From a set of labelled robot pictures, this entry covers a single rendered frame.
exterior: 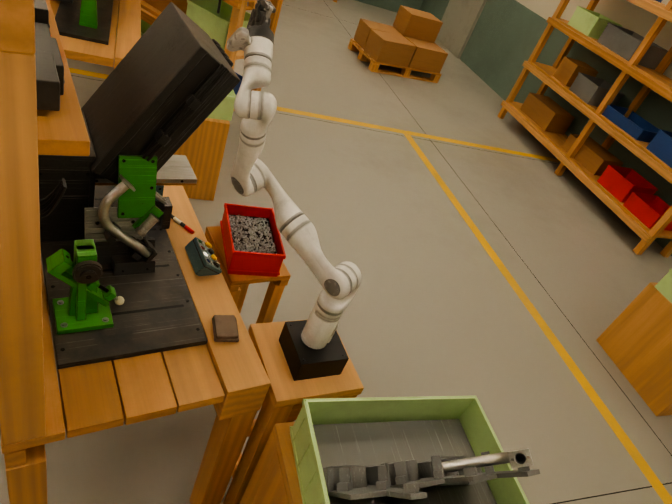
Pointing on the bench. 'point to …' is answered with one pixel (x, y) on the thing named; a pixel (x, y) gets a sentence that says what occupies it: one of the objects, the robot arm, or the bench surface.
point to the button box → (201, 259)
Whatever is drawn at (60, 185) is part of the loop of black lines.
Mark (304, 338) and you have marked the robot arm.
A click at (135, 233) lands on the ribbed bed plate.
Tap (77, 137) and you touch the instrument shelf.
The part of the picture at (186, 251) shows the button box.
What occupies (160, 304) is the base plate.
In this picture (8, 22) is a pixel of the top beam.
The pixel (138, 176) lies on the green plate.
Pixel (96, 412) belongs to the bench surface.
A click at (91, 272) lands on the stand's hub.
